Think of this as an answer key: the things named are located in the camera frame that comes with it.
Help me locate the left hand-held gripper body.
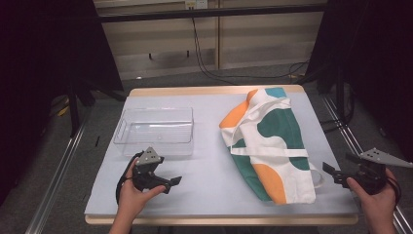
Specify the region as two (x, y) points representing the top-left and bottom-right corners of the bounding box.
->
(131, 146), (165, 193)

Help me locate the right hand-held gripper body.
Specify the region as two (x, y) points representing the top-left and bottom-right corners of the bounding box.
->
(345, 147), (413, 196)

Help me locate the clear plastic container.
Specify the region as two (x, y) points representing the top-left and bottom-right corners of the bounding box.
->
(113, 106), (195, 157)

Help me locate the white green orange tote bag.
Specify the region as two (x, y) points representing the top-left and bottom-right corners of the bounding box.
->
(218, 87), (325, 206)

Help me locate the person's right hand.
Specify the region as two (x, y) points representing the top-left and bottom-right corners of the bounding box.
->
(345, 169), (398, 214)

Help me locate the person's left hand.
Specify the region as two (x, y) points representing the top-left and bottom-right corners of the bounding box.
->
(117, 159), (167, 217)

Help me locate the light blue wooden-edged table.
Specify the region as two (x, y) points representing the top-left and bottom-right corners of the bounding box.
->
(84, 85), (359, 226)

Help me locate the black stand leg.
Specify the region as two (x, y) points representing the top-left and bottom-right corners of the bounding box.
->
(66, 74), (82, 138)

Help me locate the black curtain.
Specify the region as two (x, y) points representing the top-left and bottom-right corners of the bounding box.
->
(0, 0), (125, 206)
(305, 0), (413, 162)

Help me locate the black horizontal bar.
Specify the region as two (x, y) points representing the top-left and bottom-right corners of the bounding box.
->
(96, 3), (327, 23)

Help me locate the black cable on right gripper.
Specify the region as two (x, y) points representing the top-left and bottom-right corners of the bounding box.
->
(385, 176), (402, 207)

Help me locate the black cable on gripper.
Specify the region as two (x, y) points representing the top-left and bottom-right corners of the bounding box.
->
(115, 150), (144, 207)
(385, 176), (402, 207)

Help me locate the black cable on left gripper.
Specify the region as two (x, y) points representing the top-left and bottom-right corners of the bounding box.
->
(115, 150), (144, 207)

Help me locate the aluminium floor rail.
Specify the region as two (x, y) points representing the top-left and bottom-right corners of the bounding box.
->
(24, 121), (88, 234)
(320, 94), (413, 234)

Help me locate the long black wall cable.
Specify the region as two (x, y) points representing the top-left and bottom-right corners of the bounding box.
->
(190, 18), (311, 86)

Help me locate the beige vertical post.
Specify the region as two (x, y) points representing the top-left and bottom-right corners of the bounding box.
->
(215, 0), (223, 70)

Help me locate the white wall socket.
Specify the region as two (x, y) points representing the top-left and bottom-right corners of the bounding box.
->
(184, 0), (208, 10)

